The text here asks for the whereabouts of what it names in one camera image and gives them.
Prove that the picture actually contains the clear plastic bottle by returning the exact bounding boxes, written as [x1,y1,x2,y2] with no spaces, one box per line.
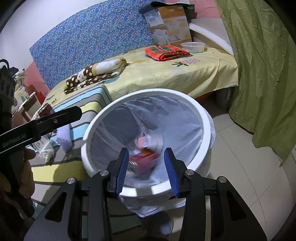
[127,133,164,177]

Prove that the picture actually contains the red snack package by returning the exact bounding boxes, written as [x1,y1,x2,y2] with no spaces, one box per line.
[129,150,159,173]

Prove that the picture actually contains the crumpled white paper trash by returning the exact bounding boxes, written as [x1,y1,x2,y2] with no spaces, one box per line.
[31,136,55,163]

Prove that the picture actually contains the white round trash bin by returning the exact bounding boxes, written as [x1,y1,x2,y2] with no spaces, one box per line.
[81,88,216,197]

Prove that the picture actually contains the person's left hand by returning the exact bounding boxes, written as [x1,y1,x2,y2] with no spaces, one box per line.
[1,148,36,207]

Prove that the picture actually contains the pink pillow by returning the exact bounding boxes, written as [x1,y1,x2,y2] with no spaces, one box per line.
[24,61,50,96]

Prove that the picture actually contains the striped cloth table cover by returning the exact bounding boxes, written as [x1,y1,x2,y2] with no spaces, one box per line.
[30,84,112,185]

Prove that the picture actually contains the brown polka dot blanket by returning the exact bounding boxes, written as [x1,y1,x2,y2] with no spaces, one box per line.
[64,58,127,94]

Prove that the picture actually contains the yellow pineapple bed sheet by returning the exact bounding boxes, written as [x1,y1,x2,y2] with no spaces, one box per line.
[45,47,238,107]

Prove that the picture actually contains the green curtain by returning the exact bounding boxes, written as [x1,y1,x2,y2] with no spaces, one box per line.
[216,1,295,160]

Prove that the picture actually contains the red plaid folded cloth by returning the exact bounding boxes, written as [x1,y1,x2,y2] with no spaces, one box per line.
[144,45,191,62]

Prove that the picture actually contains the blue dotted headboard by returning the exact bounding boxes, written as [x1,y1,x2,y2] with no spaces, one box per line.
[30,1,154,89]

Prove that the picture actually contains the clear plastic container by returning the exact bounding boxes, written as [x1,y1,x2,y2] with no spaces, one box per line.
[181,42,205,53]

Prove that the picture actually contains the bedding package bag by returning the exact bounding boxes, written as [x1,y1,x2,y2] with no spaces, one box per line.
[138,1,196,47]

